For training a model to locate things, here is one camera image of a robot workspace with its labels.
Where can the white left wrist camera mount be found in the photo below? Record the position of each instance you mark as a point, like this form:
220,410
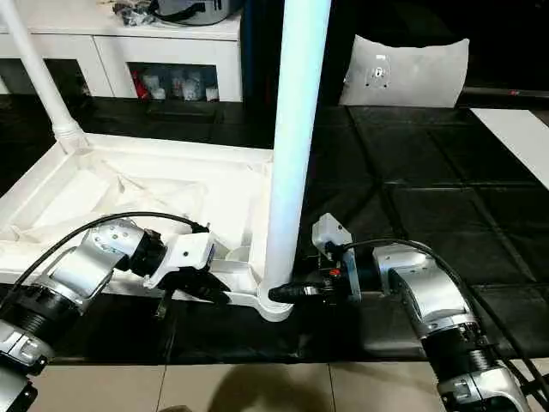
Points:
188,253

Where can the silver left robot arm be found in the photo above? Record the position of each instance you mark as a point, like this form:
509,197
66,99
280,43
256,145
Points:
86,266

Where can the grey printed cushion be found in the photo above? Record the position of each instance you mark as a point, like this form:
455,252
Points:
403,73

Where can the white plastic table top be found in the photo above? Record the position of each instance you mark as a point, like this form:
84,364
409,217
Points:
128,171

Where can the white glass-door cabinet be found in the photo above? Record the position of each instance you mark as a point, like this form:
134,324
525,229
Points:
128,47

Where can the black floor mat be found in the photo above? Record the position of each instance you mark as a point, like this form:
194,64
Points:
429,193

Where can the grey round bag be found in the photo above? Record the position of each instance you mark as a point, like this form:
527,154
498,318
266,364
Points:
193,10

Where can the white plastic table leg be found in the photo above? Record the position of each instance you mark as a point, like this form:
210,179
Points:
43,73
296,129

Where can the white flat panel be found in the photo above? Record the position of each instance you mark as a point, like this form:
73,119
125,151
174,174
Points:
514,137

